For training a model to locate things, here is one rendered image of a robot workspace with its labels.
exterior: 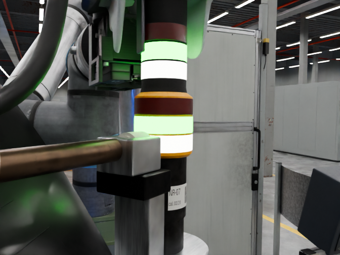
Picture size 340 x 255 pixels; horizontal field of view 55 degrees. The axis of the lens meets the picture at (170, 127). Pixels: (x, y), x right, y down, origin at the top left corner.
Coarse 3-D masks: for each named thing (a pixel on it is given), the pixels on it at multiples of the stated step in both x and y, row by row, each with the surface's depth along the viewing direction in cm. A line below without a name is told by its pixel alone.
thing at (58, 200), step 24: (0, 120) 23; (24, 120) 25; (0, 144) 21; (24, 144) 23; (0, 192) 19; (24, 192) 20; (48, 192) 21; (72, 192) 23; (0, 216) 18; (24, 216) 19; (48, 216) 20; (72, 216) 21; (0, 240) 17; (24, 240) 18; (48, 240) 19; (72, 240) 20; (96, 240) 21
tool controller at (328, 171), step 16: (320, 176) 81; (336, 176) 79; (320, 192) 81; (336, 192) 77; (304, 208) 86; (320, 208) 81; (336, 208) 77; (304, 224) 86; (320, 224) 81; (336, 224) 77; (320, 240) 81; (336, 240) 79
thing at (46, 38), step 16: (48, 0) 16; (64, 0) 16; (48, 16) 15; (64, 16) 16; (48, 32) 15; (48, 48) 15; (32, 64) 15; (48, 64) 15; (16, 80) 14; (32, 80) 14; (0, 96) 13; (16, 96) 14; (0, 112) 13; (0, 160) 12
